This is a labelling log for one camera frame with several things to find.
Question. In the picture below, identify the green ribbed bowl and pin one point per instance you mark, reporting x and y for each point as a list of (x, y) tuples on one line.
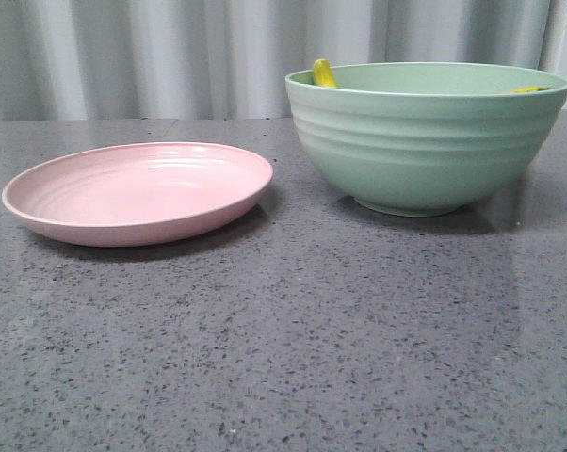
[(420, 139)]

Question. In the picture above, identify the pink plate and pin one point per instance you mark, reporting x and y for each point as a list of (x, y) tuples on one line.
[(138, 194)]

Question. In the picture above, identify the white curtain backdrop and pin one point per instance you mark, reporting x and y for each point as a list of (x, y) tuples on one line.
[(84, 60)]

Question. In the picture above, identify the yellow banana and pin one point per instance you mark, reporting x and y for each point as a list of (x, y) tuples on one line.
[(323, 76)]

